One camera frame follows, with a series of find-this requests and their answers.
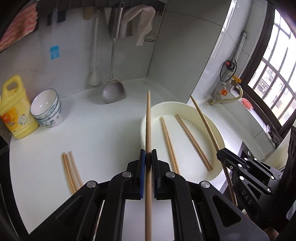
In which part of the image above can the pink soap dish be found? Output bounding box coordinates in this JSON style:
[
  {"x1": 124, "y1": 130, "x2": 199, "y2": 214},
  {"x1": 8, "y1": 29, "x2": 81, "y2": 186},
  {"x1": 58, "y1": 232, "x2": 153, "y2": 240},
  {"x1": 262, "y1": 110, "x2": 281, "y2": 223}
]
[{"x1": 241, "y1": 98, "x2": 253, "y2": 109}]

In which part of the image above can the black wall utensil rack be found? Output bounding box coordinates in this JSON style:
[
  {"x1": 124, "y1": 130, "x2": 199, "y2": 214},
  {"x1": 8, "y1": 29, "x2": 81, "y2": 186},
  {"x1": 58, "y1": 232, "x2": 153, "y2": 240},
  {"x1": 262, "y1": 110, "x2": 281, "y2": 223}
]
[{"x1": 34, "y1": 0, "x2": 168, "y2": 39}]

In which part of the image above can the wooden chopstick three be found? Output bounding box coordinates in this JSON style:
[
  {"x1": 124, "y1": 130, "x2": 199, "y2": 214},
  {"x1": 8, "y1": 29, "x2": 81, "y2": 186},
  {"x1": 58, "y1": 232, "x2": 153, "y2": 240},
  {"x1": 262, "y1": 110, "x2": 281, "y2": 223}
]
[{"x1": 162, "y1": 116, "x2": 181, "y2": 175}]

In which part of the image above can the large cream round basin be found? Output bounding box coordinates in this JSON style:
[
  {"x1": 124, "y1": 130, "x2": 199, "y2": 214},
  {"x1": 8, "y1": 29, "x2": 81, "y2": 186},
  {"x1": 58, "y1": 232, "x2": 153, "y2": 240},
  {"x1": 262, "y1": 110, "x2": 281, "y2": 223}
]
[{"x1": 151, "y1": 101, "x2": 226, "y2": 189}]

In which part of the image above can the yellow dish soap bottle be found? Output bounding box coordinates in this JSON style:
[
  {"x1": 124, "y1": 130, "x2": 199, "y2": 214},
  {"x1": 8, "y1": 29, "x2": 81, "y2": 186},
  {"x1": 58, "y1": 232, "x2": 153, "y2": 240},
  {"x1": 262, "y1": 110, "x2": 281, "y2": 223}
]
[{"x1": 1, "y1": 75, "x2": 39, "y2": 139}]

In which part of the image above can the wooden chopstick eight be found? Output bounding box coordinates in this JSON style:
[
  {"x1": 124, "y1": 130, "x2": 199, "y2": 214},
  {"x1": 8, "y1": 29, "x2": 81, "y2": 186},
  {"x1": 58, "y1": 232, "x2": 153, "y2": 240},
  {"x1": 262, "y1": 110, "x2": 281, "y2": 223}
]
[{"x1": 63, "y1": 152, "x2": 82, "y2": 194}]

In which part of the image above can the wooden chopstick nine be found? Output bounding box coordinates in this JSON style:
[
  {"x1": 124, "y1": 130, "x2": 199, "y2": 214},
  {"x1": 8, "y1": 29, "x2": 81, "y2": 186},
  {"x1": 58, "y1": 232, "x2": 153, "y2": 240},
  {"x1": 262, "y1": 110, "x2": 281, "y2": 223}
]
[{"x1": 62, "y1": 153, "x2": 75, "y2": 194}]

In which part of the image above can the bottom floral ceramic bowl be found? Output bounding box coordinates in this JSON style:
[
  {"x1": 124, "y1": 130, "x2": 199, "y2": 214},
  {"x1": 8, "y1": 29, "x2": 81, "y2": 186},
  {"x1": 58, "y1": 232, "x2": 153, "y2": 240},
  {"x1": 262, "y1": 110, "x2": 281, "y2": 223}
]
[{"x1": 36, "y1": 106, "x2": 62, "y2": 128}]

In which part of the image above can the metal peeler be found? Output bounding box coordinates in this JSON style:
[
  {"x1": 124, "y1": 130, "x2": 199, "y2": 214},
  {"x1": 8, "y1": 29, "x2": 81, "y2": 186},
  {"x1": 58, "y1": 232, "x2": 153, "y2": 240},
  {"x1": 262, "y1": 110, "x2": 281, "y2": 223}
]
[{"x1": 144, "y1": 15, "x2": 161, "y2": 42}]

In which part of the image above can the blue silicone brush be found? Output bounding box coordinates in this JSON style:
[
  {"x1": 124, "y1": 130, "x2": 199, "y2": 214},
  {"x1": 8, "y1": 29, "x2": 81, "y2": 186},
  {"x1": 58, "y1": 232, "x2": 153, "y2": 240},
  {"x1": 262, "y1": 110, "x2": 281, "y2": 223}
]
[{"x1": 50, "y1": 8, "x2": 59, "y2": 60}]

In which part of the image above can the gas valve with pipe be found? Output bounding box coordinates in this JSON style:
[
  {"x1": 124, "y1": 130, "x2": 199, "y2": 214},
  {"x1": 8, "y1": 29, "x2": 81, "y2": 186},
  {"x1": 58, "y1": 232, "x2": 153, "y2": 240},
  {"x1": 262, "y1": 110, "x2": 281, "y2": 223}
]
[{"x1": 209, "y1": 31, "x2": 248, "y2": 105}]

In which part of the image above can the pink wavy dish cloth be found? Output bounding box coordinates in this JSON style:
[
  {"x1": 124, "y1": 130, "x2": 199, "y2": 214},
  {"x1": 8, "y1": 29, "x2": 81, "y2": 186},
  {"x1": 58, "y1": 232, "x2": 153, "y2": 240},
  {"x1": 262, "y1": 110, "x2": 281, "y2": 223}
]
[{"x1": 1, "y1": 2, "x2": 38, "y2": 52}]

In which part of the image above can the wooden chopstick five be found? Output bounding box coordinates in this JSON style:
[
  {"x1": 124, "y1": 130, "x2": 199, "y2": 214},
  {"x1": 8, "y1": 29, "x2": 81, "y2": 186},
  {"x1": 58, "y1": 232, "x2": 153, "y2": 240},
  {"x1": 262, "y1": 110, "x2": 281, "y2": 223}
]
[{"x1": 145, "y1": 91, "x2": 152, "y2": 241}]

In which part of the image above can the wooden chopstick one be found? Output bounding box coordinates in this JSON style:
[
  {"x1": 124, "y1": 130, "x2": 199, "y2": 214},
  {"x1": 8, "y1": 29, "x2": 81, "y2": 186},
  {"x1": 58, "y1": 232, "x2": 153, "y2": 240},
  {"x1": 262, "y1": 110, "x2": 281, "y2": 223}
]
[{"x1": 175, "y1": 114, "x2": 213, "y2": 171}]

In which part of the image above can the stainless steel spatula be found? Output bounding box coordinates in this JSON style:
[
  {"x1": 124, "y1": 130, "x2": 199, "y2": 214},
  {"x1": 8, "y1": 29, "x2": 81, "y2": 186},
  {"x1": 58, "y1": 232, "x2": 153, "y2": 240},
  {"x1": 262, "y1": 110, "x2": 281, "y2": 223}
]
[{"x1": 102, "y1": 1, "x2": 126, "y2": 104}]

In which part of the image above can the window with grille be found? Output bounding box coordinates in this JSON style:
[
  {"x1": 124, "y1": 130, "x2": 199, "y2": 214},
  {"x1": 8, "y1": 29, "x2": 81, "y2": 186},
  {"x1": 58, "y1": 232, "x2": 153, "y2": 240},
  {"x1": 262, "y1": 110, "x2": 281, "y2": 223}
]
[{"x1": 242, "y1": 5, "x2": 295, "y2": 137}]

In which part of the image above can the wooden chopstick six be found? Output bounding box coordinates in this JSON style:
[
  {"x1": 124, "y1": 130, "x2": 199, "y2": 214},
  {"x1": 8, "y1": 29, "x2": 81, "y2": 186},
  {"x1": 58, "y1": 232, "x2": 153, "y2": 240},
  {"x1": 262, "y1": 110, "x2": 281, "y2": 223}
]
[{"x1": 190, "y1": 94, "x2": 238, "y2": 206}]

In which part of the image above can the black cable loop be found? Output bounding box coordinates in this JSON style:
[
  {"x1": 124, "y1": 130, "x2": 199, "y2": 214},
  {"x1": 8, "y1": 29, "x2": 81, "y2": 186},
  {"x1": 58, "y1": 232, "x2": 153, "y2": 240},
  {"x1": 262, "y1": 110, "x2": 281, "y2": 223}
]
[{"x1": 219, "y1": 59, "x2": 238, "y2": 83}]

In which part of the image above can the wooden chopstick seven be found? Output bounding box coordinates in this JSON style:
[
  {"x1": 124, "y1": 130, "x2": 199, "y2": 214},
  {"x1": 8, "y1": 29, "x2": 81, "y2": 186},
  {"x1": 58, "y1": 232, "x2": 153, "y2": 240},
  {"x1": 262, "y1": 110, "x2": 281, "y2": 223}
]
[{"x1": 68, "y1": 151, "x2": 83, "y2": 191}]

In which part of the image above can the top floral ceramic bowl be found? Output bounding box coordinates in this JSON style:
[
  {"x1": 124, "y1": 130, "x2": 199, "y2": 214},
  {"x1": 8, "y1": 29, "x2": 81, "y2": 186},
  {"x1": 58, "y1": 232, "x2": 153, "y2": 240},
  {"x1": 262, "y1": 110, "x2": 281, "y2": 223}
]
[{"x1": 30, "y1": 88, "x2": 59, "y2": 117}]

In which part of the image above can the white hanging rag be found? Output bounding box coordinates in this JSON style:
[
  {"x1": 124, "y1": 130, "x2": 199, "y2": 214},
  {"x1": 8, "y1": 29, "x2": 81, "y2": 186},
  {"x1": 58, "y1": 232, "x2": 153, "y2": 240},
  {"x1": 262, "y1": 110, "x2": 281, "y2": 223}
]
[{"x1": 119, "y1": 4, "x2": 156, "y2": 46}]

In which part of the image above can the wooden chopstick four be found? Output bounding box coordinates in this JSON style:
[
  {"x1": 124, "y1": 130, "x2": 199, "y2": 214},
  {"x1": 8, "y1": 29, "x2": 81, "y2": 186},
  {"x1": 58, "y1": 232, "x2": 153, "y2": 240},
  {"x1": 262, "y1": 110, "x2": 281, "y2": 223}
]
[{"x1": 160, "y1": 117, "x2": 178, "y2": 174}]

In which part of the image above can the middle floral ceramic bowl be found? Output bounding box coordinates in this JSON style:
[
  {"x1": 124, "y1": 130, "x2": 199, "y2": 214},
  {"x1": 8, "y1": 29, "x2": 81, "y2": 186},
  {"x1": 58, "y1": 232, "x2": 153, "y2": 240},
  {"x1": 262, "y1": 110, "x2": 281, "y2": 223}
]
[{"x1": 34, "y1": 100, "x2": 62, "y2": 121}]

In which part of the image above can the floral ceramic bowl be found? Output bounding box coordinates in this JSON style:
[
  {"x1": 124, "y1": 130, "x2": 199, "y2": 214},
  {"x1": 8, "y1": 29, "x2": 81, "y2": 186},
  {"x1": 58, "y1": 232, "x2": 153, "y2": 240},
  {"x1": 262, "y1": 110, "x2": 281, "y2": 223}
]
[
  {"x1": 34, "y1": 100, "x2": 62, "y2": 121},
  {"x1": 36, "y1": 106, "x2": 62, "y2": 128},
  {"x1": 30, "y1": 88, "x2": 59, "y2": 117}
]

